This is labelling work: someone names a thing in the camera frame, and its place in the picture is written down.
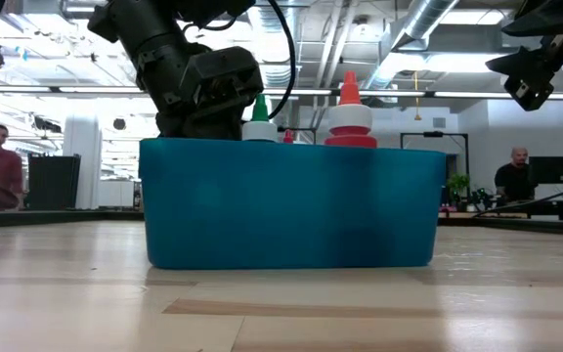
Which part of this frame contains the large green-tipped coloring bottle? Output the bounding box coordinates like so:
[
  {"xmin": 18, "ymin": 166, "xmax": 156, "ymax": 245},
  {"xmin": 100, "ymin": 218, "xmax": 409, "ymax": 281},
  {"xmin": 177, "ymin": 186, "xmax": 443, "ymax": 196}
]
[{"xmin": 240, "ymin": 93, "xmax": 280, "ymax": 143}]

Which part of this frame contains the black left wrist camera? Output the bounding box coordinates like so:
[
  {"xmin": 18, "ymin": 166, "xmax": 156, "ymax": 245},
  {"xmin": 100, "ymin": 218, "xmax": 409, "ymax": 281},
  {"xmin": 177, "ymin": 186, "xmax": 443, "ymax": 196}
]
[{"xmin": 178, "ymin": 46, "xmax": 266, "ymax": 121}]

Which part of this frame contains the black wall monitor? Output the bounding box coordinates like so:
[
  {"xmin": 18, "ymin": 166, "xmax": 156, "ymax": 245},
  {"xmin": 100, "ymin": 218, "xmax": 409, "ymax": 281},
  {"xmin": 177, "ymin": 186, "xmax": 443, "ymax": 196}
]
[{"xmin": 528, "ymin": 155, "xmax": 563, "ymax": 185}]

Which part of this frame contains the long ceiling light strip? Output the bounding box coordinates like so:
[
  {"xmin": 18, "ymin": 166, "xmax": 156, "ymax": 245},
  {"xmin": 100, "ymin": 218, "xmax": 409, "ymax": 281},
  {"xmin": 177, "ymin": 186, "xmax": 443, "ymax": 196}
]
[{"xmin": 0, "ymin": 85, "xmax": 563, "ymax": 100}]

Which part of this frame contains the white column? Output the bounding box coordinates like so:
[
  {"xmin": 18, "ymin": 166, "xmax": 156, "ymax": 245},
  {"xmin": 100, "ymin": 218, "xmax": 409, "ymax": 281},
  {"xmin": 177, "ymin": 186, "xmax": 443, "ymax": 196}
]
[{"xmin": 62, "ymin": 115, "xmax": 103, "ymax": 211}]

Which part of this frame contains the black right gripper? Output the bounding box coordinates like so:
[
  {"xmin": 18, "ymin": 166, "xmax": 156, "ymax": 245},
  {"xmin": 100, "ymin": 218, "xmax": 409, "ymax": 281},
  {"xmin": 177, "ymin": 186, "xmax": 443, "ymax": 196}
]
[{"xmin": 485, "ymin": 0, "xmax": 563, "ymax": 112}]

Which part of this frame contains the black box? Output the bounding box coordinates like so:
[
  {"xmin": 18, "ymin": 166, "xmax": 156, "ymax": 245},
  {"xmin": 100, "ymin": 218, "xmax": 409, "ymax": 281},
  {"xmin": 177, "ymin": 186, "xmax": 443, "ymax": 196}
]
[{"xmin": 27, "ymin": 153, "xmax": 82, "ymax": 212}]

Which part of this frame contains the yellow hanging cord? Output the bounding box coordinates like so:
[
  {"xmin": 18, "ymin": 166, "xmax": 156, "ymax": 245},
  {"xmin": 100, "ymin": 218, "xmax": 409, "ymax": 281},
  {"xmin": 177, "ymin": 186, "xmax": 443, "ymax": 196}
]
[{"xmin": 411, "ymin": 70, "xmax": 422, "ymax": 122}]

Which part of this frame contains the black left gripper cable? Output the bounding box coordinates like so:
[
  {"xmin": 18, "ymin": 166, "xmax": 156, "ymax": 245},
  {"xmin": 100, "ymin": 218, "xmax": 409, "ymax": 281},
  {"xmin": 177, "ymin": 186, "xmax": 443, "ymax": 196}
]
[{"xmin": 261, "ymin": 0, "xmax": 297, "ymax": 121}]

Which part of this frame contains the green potted plant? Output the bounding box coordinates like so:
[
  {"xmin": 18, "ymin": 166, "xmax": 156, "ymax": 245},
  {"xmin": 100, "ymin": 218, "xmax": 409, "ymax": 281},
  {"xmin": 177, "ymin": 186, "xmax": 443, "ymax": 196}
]
[{"xmin": 446, "ymin": 173, "xmax": 471, "ymax": 201}]

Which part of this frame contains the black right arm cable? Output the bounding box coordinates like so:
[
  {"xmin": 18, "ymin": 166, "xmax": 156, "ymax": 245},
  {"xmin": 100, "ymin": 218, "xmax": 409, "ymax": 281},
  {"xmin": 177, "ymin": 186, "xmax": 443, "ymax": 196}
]
[{"xmin": 471, "ymin": 180, "xmax": 563, "ymax": 219}]

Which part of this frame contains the black background bench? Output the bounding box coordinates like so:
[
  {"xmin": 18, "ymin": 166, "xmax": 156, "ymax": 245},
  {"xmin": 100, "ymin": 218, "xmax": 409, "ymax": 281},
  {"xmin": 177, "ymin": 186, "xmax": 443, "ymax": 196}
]
[{"xmin": 445, "ymin": 188, "xmax": 563, "ymax": 221}]

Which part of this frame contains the silver ventilation duct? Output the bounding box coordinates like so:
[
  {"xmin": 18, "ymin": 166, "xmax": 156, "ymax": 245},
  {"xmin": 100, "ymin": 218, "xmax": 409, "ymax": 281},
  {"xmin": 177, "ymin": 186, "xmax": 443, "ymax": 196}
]
[
  {"xmin": 249, "ymin": 0, "xmax": 307, "ymax": 129},
  {"xmin": 359, "ymin": 0, "xmax": 461, "ymax": 92}
]

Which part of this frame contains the blue plastic bin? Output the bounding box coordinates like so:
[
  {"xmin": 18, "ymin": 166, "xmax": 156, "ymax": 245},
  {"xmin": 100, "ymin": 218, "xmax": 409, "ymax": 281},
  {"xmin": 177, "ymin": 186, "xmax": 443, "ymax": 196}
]
[{"xmin": 138, "ymin": 137, "xmax": 448, "ymax": 271}]

